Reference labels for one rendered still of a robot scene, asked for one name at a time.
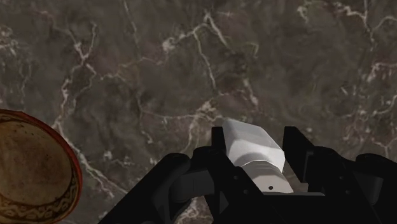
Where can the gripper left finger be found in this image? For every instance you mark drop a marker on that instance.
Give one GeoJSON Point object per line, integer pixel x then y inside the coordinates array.
{"type": "Point", "coordinates": [214, 173]}

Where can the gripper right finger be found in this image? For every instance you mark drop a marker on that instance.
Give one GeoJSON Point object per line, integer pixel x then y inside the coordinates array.
{"type": "Point", "coordinates": [328, 167]}

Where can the white faceted shaker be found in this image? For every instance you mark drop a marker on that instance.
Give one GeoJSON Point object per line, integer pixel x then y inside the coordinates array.
{"type": "Point", "coordinates": [252, 145]}

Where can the brown bowl with red rim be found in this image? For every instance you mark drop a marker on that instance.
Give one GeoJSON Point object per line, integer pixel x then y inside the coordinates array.
{"type": "Point", "coordinates": [31, 167]}

